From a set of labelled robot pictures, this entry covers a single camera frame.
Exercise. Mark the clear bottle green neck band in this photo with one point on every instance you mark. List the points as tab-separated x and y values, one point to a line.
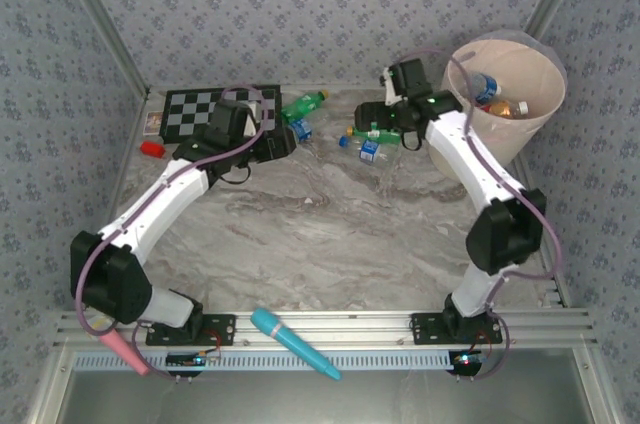
375	134

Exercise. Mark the blue cap clear plastic bottle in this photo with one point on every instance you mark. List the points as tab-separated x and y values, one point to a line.
370	150

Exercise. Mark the blue label bottle white cap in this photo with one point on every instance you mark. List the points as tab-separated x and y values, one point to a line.
490	90
302	130

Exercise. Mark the green bottle yellow cap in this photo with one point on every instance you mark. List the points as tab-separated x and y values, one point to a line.
302	104

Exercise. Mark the red yellow label bottle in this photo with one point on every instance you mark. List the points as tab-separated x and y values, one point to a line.
502	108

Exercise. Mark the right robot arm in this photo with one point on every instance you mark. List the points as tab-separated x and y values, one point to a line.
465	159

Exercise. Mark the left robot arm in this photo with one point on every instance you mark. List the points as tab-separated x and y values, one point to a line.
150	209

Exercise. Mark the beige round bin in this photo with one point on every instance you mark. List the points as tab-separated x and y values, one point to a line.
515	139

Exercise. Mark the clear plastic bin liner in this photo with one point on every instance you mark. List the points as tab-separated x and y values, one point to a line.
505	35

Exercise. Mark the black grey checkerboard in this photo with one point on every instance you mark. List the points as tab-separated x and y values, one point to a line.
190	114

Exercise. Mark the small red block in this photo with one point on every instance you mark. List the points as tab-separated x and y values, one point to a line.
152	149

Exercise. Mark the small printed card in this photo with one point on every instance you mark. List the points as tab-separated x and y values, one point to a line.
154	123

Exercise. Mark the cyan marker pen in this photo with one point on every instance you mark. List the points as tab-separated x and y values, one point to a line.
285	339

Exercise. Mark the left circuit board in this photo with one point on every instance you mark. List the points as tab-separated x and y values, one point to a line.
192	359

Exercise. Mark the circuit board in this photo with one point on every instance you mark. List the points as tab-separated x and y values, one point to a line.
192	359
467	360

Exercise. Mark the pink marker pen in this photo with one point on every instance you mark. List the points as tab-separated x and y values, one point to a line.
125	351

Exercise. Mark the right circuit board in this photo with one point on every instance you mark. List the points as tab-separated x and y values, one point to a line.
467	360

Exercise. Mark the aluminium back rail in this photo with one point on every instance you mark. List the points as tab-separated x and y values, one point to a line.
380	88

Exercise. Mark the aluminium frame rail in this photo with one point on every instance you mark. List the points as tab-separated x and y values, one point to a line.
350	329

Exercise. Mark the aluminium side rail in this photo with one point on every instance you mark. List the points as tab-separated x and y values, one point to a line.
555	289

